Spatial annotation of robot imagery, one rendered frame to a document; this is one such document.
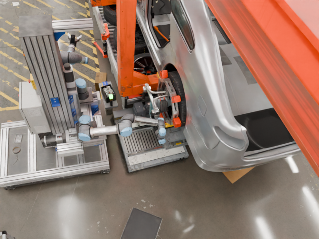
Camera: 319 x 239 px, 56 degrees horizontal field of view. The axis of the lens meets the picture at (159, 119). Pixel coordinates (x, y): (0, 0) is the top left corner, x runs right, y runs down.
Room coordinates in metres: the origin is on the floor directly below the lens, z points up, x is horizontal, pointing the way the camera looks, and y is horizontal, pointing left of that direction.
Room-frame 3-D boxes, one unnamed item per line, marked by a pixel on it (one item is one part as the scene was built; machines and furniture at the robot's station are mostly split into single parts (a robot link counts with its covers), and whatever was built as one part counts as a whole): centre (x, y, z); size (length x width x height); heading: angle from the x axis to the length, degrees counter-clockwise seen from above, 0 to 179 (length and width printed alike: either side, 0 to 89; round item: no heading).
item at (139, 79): (2.66, 0.21, 0.69); 0.52 x 0.17 x 0.35; 117
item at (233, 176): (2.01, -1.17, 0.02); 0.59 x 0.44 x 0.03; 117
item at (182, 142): (2.30, -0.20, 0.13); 0.50 x 0.36 x 0.10; 27
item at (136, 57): (3.02, 0.27, 0.39); 0.66 x 0.66 x 0.24
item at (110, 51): (3.65, 1.04, 0.28); 2.47 x 0.09 x 0.22; 27
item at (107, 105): (2.48, 0.74, 0.44); 0.43 x 0.17 x 0.03; 27
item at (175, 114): (2.23, -0.05, 0.85); 0.54 x 0.07 x 0.54; 27
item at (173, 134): (2.30, -0.20, 0.32); 0.40 x 0.30 x 0.28; 27
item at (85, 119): (1.65, 0.75, 0.98); 0.13 x 0.12 x 0.14; 13
